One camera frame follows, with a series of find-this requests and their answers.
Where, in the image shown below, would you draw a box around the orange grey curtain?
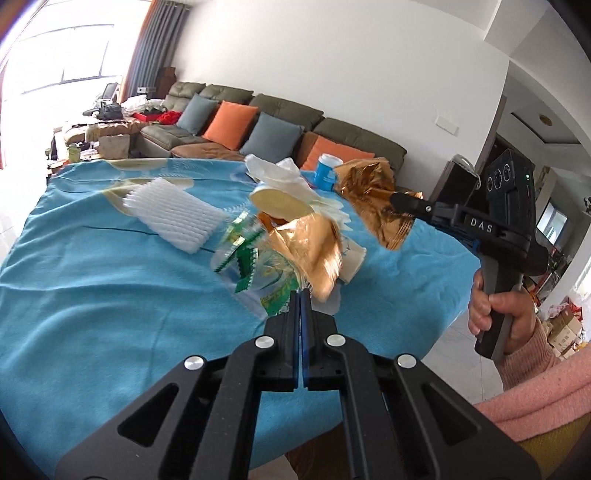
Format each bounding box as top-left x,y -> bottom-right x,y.
120,0 -> 191,103

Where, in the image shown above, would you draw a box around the paper cup yellow inside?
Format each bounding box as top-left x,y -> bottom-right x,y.
249,185 -> 315,228

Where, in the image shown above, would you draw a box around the clear plastic wrapper green print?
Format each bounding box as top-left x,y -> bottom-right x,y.
211,211 -> 317,320

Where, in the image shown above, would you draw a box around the printed blue blanket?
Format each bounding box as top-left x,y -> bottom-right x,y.
0,157 -> 483,464

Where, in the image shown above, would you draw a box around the white foam net sleeve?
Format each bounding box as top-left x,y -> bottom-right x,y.
123,178 -> 223,254

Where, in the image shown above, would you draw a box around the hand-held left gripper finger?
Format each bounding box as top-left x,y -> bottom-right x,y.
301,290 -> 541,480
54,290 -> 301,480

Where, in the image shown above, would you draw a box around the grey cushion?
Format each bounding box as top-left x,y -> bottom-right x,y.
239,112 -> 305,160
176,93 -> 219,136

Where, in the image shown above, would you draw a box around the person's brown trousers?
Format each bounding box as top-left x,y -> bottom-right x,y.
284,424 -> 354,480

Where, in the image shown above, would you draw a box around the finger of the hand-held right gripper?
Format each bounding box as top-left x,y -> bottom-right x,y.
392,191 -> 462,222
427,217 -> 481,254

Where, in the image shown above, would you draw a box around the cream paper cup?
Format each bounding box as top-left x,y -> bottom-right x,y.
337,239 -> 368,285

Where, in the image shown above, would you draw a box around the orange cushion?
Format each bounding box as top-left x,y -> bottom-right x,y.
300,136 -> 376,172
203,100 -> 259,151

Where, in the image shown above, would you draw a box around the large window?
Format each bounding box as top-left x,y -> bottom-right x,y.
0,0 -> 153,109

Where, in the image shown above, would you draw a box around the white tissue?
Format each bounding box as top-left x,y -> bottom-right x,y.
244,154 -> 320,209

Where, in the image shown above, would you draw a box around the green grey sofa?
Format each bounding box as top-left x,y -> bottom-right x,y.
139,81 -> 408,175

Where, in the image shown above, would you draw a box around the person's right hand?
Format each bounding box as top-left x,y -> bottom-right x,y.
468,270 -> 539,356

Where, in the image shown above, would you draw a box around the black office chair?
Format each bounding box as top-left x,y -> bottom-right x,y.
83,82 -> 121,116

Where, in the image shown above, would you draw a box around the kraft paper bag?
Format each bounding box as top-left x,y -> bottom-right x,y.
99,134 -> 133,160

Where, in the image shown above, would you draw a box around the gold foil wrapper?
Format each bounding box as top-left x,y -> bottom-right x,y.
259,212 -> 343,298
333,157 -> 424,251

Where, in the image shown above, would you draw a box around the brown wooden cabinet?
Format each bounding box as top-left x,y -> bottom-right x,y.
156,67 -> 177,99

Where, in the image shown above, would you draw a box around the person's right forearm pink sleeve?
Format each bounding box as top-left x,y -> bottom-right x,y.
475,318 -> 591,444

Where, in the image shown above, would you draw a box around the brown sofa seat pad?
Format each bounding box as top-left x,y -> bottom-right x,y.
171,142 -> 246,162

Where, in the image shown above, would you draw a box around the white wall switch panel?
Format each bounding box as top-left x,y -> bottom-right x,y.
436,105 -> 461,136

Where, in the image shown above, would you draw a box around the stack of cardboard boxes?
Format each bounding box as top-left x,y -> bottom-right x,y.
540,295 -> 588,361

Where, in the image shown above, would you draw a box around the blue cup white lid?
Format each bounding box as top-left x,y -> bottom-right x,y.
315,153 -> 343,191

